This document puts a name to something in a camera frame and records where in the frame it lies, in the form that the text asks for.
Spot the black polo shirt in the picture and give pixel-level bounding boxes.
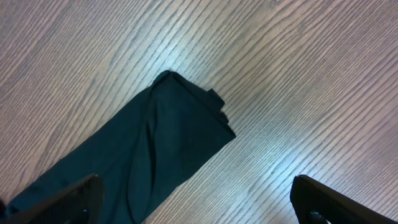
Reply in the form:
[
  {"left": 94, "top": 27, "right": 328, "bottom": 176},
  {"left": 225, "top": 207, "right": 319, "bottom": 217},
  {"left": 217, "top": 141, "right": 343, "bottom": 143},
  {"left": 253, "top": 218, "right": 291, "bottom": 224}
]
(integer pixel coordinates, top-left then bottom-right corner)
[{"left": 4, "top": 70, "right": 235, "bottom": 223}]

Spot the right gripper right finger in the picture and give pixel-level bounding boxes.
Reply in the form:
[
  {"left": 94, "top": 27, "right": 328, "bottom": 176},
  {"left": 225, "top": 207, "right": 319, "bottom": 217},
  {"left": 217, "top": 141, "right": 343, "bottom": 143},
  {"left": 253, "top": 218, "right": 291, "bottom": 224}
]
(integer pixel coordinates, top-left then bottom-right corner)
[{"left": 290, "top": 175, "right": 397, "bottom": 224}]

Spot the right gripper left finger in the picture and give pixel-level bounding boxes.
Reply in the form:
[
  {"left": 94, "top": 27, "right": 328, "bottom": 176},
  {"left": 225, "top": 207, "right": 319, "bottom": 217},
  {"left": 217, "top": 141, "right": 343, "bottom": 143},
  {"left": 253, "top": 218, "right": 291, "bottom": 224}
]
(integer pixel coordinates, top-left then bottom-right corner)
[{"left": 1, "top": 174, "right": 104, "bottom": 224}]

